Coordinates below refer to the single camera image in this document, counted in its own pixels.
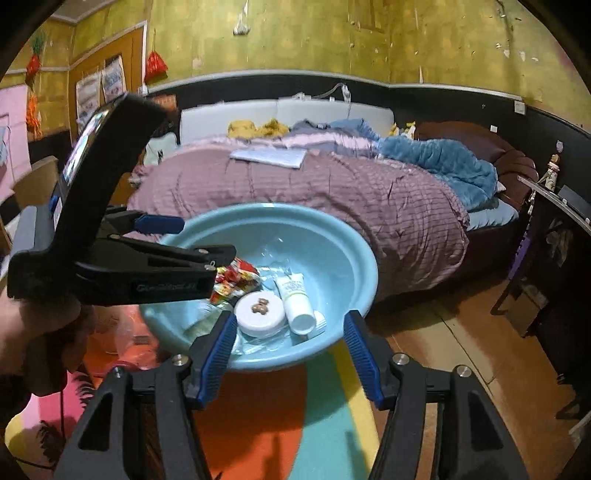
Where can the hanging white bag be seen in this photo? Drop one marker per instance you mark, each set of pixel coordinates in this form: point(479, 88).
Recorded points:
point(113, 79)
point(87, 96)

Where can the dark side table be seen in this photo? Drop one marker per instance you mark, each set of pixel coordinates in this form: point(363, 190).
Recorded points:
point(552, 271)

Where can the red hanging ornament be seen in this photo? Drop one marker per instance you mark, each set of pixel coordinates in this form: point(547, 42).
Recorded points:
point(155, 68)

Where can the clear crumpled plastic wrap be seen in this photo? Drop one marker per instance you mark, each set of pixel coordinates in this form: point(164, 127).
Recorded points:
point(274, 261)

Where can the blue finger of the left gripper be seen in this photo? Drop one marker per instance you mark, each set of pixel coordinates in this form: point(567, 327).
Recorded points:
point(122, 271)
point(125, 221)

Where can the yellow cloth on bed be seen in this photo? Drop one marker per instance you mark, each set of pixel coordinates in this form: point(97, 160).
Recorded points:
point(246, 129)

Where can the brown leather sofa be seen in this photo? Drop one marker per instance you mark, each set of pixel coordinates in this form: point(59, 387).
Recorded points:
point(509, 162)

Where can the white paper sheet on bed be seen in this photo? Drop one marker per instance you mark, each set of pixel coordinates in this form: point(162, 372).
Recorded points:
point(284, 158)

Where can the white bed headboard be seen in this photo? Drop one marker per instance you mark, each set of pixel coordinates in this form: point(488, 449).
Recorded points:
point(209, 120)

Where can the hanging white bag left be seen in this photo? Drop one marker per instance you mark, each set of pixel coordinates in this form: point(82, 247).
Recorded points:
point(87, 96)

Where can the colourful round floor mat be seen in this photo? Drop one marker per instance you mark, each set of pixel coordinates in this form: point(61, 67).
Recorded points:
point(310, 421)

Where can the red yellow snack packet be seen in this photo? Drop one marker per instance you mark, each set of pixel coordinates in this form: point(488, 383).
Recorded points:
point(234, 281)

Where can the pale green pillow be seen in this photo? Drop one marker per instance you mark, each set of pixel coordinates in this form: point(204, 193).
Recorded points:
point(158, 149)

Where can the clear zip plastic bag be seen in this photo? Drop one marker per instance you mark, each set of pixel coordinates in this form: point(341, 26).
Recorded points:
point(120, 337)

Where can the light blue plastic basin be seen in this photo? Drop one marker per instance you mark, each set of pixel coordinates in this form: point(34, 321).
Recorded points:
point(339, 268)

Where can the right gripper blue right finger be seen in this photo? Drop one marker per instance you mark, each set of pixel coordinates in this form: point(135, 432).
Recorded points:
point(371, 357)

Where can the blue fluffy blanket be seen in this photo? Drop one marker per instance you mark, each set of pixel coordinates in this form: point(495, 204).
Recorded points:
point(474, 181)

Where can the white round jar with bear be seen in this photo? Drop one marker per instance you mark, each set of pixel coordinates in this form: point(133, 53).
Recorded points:
point(260, 314)

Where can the brown wooden door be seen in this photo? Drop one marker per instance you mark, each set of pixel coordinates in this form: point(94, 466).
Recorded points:
point(130, 44)

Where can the cardboard box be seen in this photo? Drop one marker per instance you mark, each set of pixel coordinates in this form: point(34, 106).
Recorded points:
point(36, 187)

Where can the white lotion tube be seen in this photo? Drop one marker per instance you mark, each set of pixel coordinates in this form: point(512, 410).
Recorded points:
point(296, 304)

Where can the hanging white bag right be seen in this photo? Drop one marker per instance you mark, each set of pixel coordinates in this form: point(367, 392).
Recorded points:
point(113, 79)

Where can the purple striped quilt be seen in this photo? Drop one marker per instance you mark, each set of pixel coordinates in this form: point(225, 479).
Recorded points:
point(415, 223)

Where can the person's left hand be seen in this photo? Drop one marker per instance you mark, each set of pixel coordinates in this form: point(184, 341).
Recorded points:
point(24, 321)

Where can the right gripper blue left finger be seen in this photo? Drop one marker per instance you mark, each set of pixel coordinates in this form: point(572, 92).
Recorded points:
point(209, 355)

